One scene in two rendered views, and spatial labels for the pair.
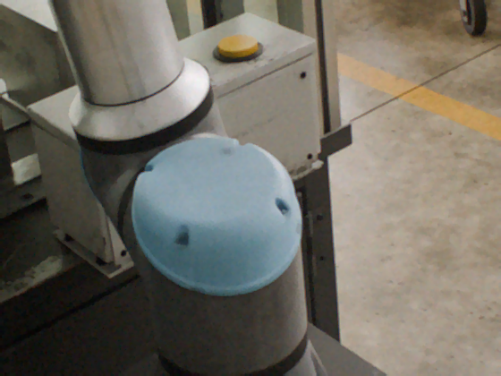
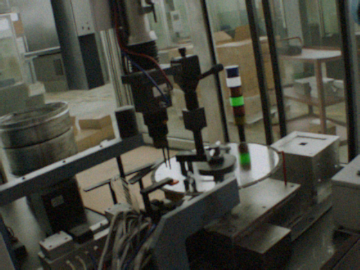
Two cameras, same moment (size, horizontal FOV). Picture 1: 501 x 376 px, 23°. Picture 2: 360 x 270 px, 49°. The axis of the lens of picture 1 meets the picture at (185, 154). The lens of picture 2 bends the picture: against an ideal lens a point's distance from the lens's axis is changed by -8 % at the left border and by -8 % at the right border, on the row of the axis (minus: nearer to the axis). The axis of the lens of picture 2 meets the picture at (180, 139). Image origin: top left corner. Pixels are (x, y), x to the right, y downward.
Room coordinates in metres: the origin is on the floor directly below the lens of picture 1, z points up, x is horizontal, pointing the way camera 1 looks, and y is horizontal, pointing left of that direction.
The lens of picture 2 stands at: (0.17, 0.60, 1.35)
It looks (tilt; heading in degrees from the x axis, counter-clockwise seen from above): 17 degrees down; 354
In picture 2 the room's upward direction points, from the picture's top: 11 degrees counter-clockwise
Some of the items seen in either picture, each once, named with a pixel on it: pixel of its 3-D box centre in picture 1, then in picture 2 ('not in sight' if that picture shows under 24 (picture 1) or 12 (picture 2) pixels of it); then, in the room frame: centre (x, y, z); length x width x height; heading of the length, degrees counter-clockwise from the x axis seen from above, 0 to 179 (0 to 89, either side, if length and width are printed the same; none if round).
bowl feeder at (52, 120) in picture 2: not in sight; (42, 156); (1.74, 0.98, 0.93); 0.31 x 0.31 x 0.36
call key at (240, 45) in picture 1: (238, 51); not in sight; (1.10, -0.07, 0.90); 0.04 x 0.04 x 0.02
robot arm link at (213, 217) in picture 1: (217, 248); not in sight; (0.74, -0.01, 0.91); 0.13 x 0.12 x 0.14; 15
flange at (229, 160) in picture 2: not in sight; (216, 160); (1.19, 0.41, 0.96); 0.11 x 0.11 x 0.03
